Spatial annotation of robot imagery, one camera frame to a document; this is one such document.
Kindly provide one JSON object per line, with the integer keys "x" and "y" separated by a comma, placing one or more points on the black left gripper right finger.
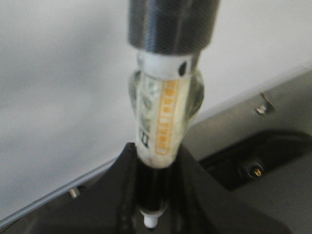
{"x": 198, "y": 204}

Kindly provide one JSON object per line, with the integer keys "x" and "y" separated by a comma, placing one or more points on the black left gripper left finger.
{"x": 108, "y": 207}

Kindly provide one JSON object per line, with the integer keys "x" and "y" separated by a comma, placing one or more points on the whiteboard marker with black collar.
{"x": 166, "y": 90}

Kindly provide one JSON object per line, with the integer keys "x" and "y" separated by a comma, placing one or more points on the white whiteboard with aluminium frame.
{"x": 65, "y": 112}

